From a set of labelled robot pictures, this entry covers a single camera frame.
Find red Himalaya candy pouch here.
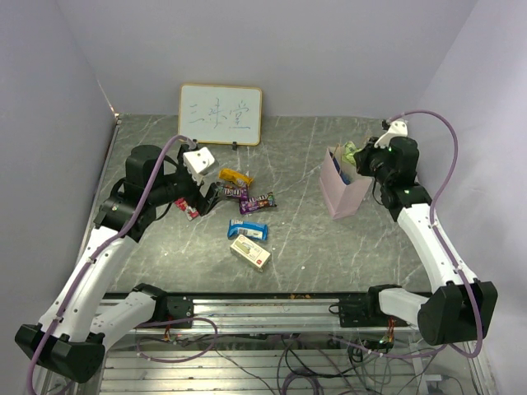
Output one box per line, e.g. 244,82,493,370
174,198,199,221

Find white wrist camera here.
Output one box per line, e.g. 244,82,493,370
183,147,218,186
374,118,408,149

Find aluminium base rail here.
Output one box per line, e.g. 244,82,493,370
43,294,481,334

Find loose floor cables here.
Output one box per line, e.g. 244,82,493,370
135,314,396,395

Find yellow candy bar wrapper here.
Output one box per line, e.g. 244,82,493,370
218,168,254,187

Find white green small box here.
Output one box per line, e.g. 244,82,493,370
230,235,271,272

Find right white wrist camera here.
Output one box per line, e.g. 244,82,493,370
374,118,408,149

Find pink paper bag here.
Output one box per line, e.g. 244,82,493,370
319,147,371,220

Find brown purple M&M's pack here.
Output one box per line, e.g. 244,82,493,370
219,184,249,202

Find white board with yellow frame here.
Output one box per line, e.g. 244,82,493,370
178,83,263,146

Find green Himalaya candy pouch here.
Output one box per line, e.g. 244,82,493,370
342,141,362,166

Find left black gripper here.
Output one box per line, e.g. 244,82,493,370
148,145,226,215

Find blue cookie bar wrapper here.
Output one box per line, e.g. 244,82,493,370
227,220,268,241

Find blue Burts chips bag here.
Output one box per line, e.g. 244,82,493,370
333,157,351,185

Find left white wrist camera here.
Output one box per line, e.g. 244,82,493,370
183,147,218,186

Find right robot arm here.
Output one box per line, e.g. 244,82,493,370
354,137,498,346

